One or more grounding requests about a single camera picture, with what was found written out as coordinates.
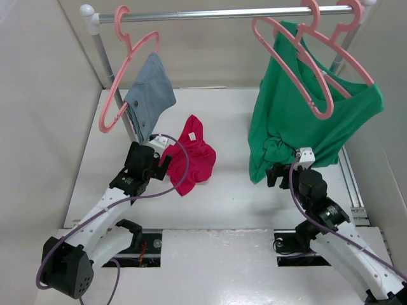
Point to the metal clothes rack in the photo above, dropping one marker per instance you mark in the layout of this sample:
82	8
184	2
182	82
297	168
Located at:
94	19

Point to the blue denim garment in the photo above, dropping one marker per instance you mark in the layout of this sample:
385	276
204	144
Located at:
150	95

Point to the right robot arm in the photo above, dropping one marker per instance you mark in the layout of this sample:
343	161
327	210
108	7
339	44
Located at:
328	232

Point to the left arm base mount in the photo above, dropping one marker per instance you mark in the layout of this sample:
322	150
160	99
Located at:
145	247

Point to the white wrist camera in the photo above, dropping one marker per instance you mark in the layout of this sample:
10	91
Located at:
158	141
305	158

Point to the red t shirt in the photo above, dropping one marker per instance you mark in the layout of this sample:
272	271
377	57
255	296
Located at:
192	158

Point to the pink hanger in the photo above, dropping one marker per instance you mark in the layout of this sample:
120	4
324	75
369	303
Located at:
131	52
292	51
358	11

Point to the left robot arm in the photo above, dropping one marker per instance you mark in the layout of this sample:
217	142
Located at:
68	263

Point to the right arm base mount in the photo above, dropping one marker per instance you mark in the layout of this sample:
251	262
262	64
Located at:
292	246

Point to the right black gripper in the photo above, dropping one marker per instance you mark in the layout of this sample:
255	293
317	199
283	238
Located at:
277	170

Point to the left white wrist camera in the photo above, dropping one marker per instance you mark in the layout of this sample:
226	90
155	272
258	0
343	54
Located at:
158	141

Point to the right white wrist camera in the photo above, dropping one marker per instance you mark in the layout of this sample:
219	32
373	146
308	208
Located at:
305	158

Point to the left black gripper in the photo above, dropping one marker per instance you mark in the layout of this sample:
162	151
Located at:
163	166

